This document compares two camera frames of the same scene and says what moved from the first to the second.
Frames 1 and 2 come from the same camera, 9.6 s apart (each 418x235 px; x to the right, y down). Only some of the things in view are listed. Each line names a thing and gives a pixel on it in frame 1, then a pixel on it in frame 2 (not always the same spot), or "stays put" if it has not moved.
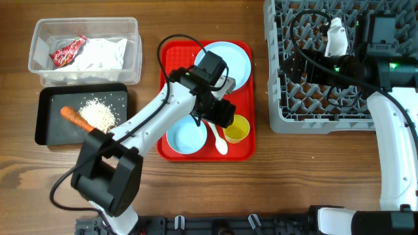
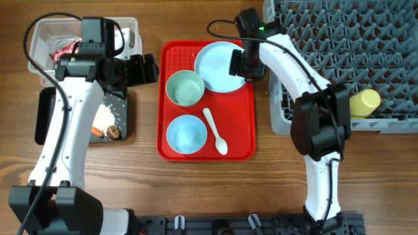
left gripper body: (215, 109) to (136, 72)
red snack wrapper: (65, 56) stays put
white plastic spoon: (221, 143) stays put
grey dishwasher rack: (291, 26) stays put
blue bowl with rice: (186, 137) stays put
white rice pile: (98, 114) stays put
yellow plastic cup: (238, 130) to (364, 103)
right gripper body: (317, 74) to (245, 65)
